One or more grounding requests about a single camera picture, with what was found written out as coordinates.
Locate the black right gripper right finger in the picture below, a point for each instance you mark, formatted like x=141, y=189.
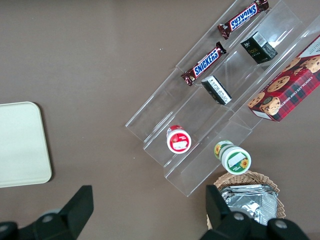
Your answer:
x=217, y=210

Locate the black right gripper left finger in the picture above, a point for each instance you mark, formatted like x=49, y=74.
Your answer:
x=72, y=212

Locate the light wicker basket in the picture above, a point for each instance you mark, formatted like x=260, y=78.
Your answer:
x=240, y=178

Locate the beige rectangular tray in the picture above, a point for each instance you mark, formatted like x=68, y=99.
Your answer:
x=20, y=145

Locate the stack of foil containers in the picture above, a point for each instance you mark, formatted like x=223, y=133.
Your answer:
x=247, y=205

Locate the green lidded yogurt cup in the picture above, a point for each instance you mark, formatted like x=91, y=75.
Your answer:
x=236, y=160

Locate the red lidded yogurt cup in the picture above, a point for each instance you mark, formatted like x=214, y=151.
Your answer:
x=178, y=142

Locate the clear acrylic stepped stand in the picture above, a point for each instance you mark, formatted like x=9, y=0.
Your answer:
x=180, y=110

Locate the small black box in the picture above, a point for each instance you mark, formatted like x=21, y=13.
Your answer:
x=216, y=90
x=260, y=50

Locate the red plaid cookie box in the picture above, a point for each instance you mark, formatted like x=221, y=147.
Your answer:
x=287, y=92

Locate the Snickers bar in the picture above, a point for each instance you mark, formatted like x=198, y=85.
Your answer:
x=243, y=18
x=203, y=66

